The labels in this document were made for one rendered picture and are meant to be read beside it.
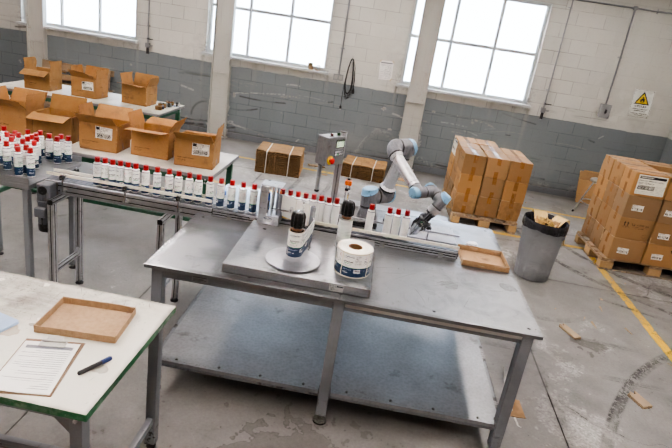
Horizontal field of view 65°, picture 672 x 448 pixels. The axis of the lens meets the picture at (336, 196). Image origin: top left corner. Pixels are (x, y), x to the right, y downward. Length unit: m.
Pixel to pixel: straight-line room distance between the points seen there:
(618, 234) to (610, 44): 3.55
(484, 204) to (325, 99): 3.36
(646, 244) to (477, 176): 1.95
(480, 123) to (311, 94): 2.76
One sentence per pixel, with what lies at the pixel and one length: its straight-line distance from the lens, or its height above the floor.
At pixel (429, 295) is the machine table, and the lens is 3.02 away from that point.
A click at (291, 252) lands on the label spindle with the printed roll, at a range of 2.94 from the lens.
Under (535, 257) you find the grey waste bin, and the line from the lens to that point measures 5.60.
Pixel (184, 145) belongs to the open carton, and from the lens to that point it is 4.78.
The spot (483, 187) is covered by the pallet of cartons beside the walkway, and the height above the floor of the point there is 0.51.
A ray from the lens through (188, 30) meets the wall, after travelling 9.29.
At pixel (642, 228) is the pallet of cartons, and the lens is 6.59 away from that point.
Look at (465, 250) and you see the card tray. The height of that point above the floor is 0.83.
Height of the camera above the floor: 2.20
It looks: 18 degrees down
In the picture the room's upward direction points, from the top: 9 degrees clockwise
